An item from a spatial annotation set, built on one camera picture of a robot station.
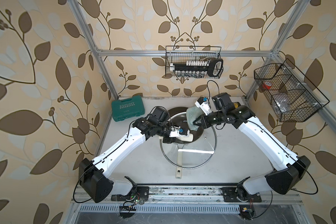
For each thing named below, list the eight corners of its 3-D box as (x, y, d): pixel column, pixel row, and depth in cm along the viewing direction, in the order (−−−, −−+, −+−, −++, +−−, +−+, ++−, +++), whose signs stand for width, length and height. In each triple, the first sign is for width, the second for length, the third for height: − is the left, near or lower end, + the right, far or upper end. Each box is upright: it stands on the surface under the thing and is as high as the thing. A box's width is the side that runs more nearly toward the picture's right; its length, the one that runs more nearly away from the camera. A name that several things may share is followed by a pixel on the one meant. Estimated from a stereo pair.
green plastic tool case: (113, 122, 106) (111, 118, 102) (113, 104, 118) (111, 100, 114) (145, 114, 110) (144, 111, 107) (142, 98, 122) (141, 94, 119)
